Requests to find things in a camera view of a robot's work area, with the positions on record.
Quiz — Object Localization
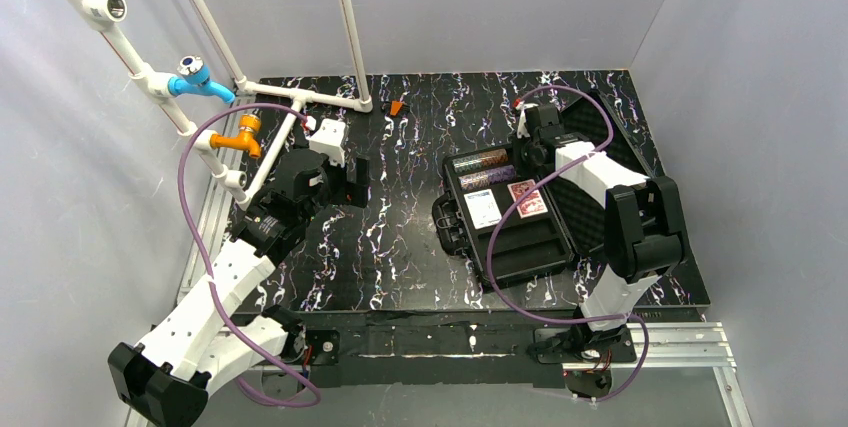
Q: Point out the orange plastic faucet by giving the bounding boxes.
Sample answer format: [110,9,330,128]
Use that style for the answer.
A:
[209,114,262,159]

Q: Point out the red playing card deck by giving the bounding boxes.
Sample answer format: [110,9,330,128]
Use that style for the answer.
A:
[507,179,548,219]

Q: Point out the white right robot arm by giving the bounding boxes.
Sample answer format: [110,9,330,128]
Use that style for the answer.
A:
[514,104,691,351]

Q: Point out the aluminium rail frame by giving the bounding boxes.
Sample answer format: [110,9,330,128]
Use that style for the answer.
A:
[125,95,755,427]

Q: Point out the black poker set case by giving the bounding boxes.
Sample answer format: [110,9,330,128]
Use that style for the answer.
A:
[432,90,648,290]

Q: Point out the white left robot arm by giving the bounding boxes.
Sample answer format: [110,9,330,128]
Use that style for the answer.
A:
[107,149,370,426]

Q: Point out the small orange black clip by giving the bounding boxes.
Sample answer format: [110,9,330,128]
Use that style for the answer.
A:
[381,100,409,118]

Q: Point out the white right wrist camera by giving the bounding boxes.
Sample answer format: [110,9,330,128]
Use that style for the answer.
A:
[515,102,538,139]

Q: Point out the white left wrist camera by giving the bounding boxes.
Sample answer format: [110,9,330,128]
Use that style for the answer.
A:
[308,118,348,167]

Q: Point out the purple poker chip stack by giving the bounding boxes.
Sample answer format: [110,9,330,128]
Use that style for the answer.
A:
[487,165,516,184]

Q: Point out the blue playing card deck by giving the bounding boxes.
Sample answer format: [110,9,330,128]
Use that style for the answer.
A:
[463,189,503,230]

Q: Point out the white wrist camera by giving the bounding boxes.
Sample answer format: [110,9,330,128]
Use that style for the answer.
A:
[515,102,538,139]
[308,118,348,167]

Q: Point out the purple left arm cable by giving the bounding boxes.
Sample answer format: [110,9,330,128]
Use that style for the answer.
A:
[176,103,323,410]

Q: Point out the white pvc pipe frame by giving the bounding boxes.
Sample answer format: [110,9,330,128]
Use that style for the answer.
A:
[66,0,373,207]

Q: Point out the orange black poker chip stack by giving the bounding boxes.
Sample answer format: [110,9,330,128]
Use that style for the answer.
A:
[479,148,509,168]

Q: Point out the blue plastic faucet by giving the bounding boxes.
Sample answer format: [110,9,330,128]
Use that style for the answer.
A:
[167,55,235,104]

